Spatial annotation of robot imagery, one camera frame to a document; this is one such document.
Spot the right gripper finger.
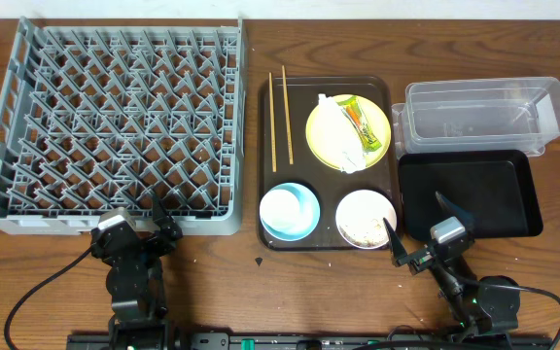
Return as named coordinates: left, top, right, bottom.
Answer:
left=435, top=192, right=475, bottom=231
left=384, top=218, right=407, bottom=267

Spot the white pink bowl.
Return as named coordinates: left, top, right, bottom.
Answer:
left=335, top=190, right=398, bottom=250

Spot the white napkin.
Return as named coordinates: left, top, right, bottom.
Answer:
left=316, top=93, right=367, bottom=174

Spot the green orange snack wrapper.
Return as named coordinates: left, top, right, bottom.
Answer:
left=338, top=95, right=382, bottom=153

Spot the wooden chopstick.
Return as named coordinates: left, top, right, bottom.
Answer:
left=281, top=65, right=294, bottom=165
left=268, top=72, right=277, bottom=173

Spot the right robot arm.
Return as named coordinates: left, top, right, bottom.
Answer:
left=384, top=192, right=520, bottom=342

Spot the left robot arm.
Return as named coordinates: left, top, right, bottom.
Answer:
left=90, top=195, right=187, bottom=350

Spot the black waste tray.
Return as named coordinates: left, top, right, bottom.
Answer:
left=398, top=150, right=543, bottom=242

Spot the grey dishwasher rack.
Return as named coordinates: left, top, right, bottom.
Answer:
left=0, top=18, right=248, bottom=235

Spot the clear plastic bin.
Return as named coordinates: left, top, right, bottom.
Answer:
left=392, top=77, right=560, bottom=158

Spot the light blue bowl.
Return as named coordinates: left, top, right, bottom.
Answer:
left=259, top=183, right=321, bottom=242

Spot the yellow plate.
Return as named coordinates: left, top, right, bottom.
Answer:
left=305, top=94, right=392, bottom=171

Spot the dark brown serving tray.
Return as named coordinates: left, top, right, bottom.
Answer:
left=258, top=76, right=403, bottom=252

